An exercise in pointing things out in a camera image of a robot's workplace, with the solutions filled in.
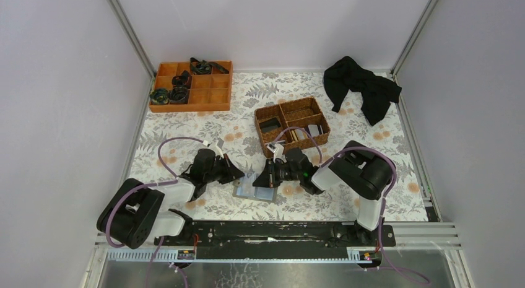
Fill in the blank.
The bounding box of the grey leather card holder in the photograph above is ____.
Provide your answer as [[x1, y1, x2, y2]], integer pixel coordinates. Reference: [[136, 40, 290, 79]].
[[232, 173, 277, 203]]

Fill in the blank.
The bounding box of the black credit card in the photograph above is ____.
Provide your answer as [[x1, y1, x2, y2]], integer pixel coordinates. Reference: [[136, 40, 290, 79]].
[[259, 117, 282, 133]]

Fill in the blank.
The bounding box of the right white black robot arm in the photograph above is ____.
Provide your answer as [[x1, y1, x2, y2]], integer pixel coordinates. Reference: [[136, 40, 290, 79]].
[[252, 141, 397, 231]]

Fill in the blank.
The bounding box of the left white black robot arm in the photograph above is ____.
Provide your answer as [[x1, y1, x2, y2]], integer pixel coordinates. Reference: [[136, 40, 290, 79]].
[[96, 148, 245, 249]]

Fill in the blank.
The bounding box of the cards stack in basket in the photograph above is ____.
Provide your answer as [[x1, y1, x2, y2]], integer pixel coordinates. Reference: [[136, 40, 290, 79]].
[[288, 124, 324, 142]]

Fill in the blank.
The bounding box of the floral patterned table mat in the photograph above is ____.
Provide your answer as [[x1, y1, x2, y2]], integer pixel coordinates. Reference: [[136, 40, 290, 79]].
[[130, 72, 427, 221]]

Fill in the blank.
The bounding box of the brown wicker divided basket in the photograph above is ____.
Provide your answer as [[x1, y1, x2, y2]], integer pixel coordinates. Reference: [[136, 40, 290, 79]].
[[254, 97, 331, 157]]

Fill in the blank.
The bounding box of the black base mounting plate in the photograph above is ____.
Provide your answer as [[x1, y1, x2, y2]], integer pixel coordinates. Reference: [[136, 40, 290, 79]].
[[154, 220, 396, 260]]

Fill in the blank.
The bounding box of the orange compartment tray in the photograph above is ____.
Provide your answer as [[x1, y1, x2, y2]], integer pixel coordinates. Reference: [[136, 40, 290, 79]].
[[149, 58, 233, 113]]

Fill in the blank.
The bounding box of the black crumpled cloth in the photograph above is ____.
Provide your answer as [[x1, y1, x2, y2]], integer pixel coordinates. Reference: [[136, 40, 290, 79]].
[[323, 56, 402, 126]]

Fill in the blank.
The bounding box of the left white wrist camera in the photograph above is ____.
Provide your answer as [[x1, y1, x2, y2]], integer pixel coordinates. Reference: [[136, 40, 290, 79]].
[[207, 138, 224, 159]]

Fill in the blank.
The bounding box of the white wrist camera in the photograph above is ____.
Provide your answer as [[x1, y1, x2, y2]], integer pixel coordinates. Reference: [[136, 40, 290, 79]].
[[267, 141, 285, 162], [207, 138, 224, 159]]

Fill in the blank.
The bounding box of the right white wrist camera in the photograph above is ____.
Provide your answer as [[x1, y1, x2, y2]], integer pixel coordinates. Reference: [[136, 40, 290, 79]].
[[267, 141, 285, 162]]

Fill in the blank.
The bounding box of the black strap roll lower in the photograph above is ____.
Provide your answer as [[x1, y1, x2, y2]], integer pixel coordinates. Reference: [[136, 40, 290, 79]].
[[168, 86, 191, 105]]

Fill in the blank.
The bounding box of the black green strap roll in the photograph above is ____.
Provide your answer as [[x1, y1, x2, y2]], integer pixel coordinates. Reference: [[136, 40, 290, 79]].
[[149, 87, 171, 105]]

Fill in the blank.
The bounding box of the black strap roll middle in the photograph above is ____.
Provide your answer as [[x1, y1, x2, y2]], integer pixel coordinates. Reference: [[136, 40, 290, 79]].
[[171, 70, 193, 89]]

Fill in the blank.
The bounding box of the black strap roll top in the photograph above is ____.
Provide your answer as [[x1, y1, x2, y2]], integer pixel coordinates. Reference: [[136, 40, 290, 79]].
[[189, 57, 230, 76]]

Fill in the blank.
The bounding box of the aluminium frame rail front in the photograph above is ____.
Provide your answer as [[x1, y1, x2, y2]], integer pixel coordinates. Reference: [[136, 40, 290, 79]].
[[95, 221, 462, 263]]

